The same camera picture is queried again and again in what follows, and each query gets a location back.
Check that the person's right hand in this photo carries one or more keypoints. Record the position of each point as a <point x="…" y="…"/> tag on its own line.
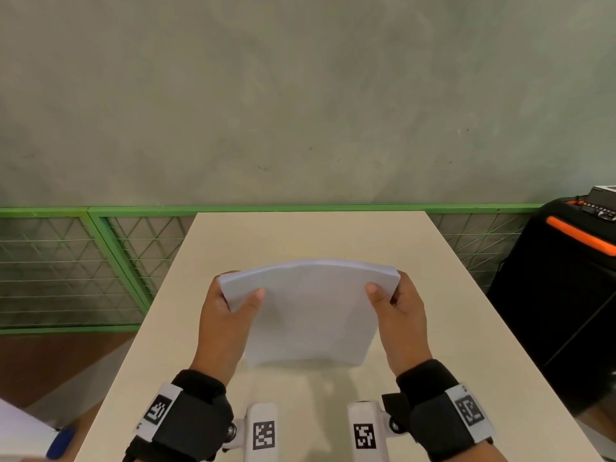
<point x="404" y="331"/>

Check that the person's left hand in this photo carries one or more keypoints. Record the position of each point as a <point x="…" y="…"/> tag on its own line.
<point x="219" y="331"/>

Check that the person's right thumb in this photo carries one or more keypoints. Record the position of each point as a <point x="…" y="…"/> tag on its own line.
<point x="379" y="298"/>

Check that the person's left thumb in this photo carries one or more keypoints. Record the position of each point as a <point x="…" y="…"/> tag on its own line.
<point x="249" y="304"/>

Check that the stack of white paper sheets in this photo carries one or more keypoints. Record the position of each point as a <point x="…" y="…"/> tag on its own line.
<point x="310" y="312"/>

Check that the black case with orange trim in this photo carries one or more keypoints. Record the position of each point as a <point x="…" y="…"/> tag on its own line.
<point x="558" y="303"/>

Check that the grey device with buttons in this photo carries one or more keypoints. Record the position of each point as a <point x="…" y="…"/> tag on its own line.
<point x="601" y="202"/>

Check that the white object with blue cap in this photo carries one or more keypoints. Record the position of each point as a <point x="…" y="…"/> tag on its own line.
<point x="29" y="435"/>

